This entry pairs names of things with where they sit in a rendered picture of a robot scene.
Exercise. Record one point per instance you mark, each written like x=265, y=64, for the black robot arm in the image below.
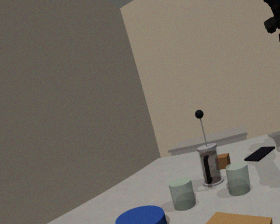
x=270, y=24

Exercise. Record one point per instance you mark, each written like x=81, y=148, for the blue cylinder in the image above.
x=143, y=215

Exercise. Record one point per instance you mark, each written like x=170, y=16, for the glass french press with black knob plunger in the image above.
x=208, y=156

